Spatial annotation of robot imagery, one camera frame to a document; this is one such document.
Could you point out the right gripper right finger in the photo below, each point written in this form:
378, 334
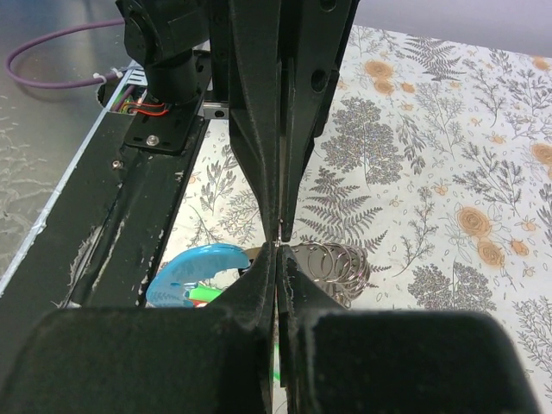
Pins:
397, 362

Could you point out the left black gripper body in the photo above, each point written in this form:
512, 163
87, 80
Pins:
161, 35

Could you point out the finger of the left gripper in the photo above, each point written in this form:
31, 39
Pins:
254, 88
314, 34

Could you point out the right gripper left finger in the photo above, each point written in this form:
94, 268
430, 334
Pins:
89, 361

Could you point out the bunch of coloured key tags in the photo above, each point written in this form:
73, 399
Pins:
218, 316

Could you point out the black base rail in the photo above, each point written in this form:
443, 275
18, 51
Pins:
100, 238

